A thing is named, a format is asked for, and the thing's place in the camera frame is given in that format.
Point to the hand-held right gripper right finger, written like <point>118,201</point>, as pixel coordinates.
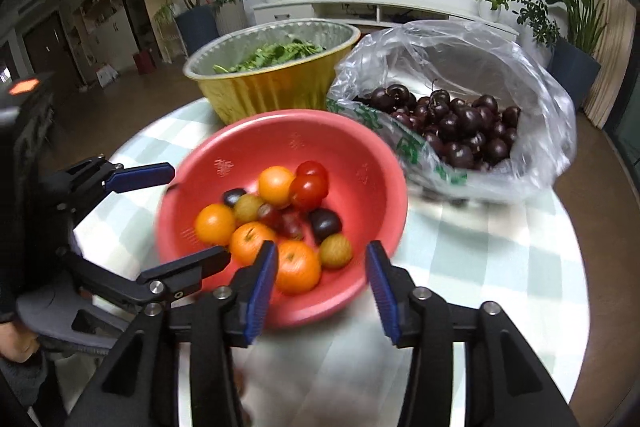
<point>382,292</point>

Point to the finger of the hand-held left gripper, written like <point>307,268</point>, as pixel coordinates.
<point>185,267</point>
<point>142,177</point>

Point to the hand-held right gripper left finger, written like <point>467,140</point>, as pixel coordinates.
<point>262,292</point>

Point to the tangerine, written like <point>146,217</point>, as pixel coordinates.
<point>297,267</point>
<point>250,243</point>

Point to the orange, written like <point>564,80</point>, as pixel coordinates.
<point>276,185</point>
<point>215,223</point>

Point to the large tan longan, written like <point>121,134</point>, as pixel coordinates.
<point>335,251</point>

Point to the dark red oval tomato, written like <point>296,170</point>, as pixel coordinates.
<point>291,224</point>

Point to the small red cherry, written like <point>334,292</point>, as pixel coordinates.
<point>270,216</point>

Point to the dark cherry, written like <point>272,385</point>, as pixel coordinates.
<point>232,197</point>

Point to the dark purple round fruit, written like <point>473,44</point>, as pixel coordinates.
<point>325,225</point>

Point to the large red tomato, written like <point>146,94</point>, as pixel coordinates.
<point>307,193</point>

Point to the small red tomato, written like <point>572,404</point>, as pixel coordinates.
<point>312,168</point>

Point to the red plastic colander bowl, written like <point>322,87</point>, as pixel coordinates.
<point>350,157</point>

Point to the person's left forearm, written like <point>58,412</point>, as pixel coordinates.
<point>25,392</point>

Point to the person's left hand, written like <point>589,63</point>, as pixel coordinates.
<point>17,344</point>

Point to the white box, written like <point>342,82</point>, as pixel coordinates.
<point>107,75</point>

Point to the red container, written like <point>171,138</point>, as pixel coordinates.
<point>145,62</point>

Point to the gold foil container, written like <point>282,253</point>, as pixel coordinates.
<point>270,92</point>

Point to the green leafy vegetables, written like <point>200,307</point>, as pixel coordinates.
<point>270,54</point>

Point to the pile of dark cherries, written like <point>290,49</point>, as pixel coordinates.
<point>460,127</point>

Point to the potted plant ribbed white pot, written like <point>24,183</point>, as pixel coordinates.
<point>231,14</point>

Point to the white television cabinet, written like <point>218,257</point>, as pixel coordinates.
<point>310,4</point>

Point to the clear plastic bag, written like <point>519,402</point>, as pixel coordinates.
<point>500,52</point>

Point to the bushy potted plant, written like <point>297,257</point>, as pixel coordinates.
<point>540,24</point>

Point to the beige curtain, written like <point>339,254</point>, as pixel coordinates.
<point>610,57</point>

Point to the large-leaf potted plant dark pot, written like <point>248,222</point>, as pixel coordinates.
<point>575,7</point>

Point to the wooden wall cabinet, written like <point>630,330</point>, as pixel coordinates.
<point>100,7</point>

